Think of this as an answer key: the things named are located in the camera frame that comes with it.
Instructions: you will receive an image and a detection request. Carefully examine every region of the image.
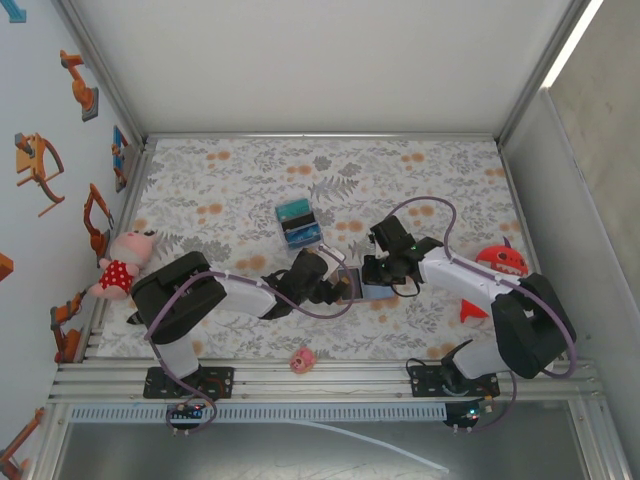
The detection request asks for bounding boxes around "clear acrylic card stand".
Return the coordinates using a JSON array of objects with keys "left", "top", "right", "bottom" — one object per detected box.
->
[{"left": 273, "top": 198, "right": 326, "bottom": 257}]

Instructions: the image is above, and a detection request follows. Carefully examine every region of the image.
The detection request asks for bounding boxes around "pale blue credit card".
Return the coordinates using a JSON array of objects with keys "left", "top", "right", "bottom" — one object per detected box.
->
[{"left": 362, "top": 282, "right": 396, "bottom": 301}]

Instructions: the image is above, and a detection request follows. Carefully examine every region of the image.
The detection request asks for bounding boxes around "blue printed card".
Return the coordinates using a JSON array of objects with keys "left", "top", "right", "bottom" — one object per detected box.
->
[{"left": 283, "top": 223, "right": 324, "bottom": 249}]

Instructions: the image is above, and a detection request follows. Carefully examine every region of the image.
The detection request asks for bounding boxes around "teal card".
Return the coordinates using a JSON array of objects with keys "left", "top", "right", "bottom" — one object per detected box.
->
[{"left": 274, "top": 199, "right": 312, "bottom": 224}]

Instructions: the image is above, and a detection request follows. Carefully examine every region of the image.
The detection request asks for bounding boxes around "small pink toy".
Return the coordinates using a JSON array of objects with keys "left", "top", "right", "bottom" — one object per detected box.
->
[{"left": 291, "top": 348, "right": 318, "bottom": 374}]

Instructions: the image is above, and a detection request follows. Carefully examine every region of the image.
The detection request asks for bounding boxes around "floral tablecloth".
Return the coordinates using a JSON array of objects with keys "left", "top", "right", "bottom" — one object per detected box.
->
[{"left": 97, "top": 137, "right": 564, "bottom": 361}]

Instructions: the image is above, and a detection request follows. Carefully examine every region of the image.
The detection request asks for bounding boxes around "red monster toy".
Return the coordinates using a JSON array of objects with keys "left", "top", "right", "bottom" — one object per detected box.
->
[{"left": 459, "top": 237, "right": 530, "bottom": 324}]

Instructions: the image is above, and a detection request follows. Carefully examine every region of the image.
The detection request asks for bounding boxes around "white plastic tube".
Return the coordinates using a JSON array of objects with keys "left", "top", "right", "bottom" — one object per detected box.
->
[{"left": 279, "top": 418, "right": 450, "bottom": 474}]

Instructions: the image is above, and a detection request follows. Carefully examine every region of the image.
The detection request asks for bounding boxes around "pink plush doll red dress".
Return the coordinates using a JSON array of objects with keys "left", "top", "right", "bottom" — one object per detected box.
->
[{"left": 89, "top": 229, "right": 159, "bottom": 301}]

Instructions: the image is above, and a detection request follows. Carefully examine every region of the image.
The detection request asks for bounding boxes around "white light strip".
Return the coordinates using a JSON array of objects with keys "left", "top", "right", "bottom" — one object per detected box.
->
[{"left": 542, "top": 0, "right": 606, "bottom": 90}]

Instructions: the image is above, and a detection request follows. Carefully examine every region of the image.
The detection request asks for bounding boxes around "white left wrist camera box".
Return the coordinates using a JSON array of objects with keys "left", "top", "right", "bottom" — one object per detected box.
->
[{"left": 317, "top": 243, "right": 347, "bottom": 281}]

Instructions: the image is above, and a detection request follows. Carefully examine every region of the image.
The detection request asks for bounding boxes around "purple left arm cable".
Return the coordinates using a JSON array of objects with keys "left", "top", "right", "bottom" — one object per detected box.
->
[{"left": 143, "top": 254, "right": 357, "bottom": 436}]

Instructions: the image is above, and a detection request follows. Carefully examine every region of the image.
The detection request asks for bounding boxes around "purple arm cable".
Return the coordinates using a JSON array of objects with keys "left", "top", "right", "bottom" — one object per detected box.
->
[
  {"left": 394, "top": 196, "right": 581, "bottom": 434},
  {"left": 143, "top": 254, "right": 357, "bottom": 436}
]

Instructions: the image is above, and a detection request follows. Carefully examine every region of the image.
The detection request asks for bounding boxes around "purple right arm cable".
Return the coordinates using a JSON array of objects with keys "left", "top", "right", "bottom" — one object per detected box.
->
[{"left": 394, "top": 196, "right": 581, "bottom": 434}]

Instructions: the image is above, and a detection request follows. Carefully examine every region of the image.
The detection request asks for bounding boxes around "aluminium frame rail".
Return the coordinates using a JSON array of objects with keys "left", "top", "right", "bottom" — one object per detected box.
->
[{"left": 47, "top": 357, "right": 601, "bottom": 406}]

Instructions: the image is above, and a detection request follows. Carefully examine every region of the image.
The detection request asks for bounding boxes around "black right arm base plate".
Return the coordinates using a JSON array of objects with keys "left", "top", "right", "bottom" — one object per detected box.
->
[{"left": 408, "top": 363, "right": 501, "bottom": 399}]

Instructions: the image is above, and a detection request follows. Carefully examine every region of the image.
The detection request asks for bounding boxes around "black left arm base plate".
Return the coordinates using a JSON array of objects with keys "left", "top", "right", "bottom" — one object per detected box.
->
[{"left": 143, "top": 366, "right": 236, "bottom": 400}]

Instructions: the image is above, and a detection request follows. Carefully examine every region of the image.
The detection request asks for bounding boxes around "white slotted cable duct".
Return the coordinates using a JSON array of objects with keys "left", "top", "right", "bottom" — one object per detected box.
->
[{"left": 69, "top": 404, "right": 448, "bottom": 422}]

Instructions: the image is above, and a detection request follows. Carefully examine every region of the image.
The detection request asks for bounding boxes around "blue orange wall sticker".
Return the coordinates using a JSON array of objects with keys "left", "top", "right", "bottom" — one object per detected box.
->
[{"left": 110, "top": 124, "right": 130, "bottom": 194}]

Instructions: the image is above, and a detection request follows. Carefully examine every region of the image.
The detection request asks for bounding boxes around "orange claw wall sticker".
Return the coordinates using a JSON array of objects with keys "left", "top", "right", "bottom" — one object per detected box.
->
[{"left": 13, "top": 132, "right": 66, "bottom": 218}]

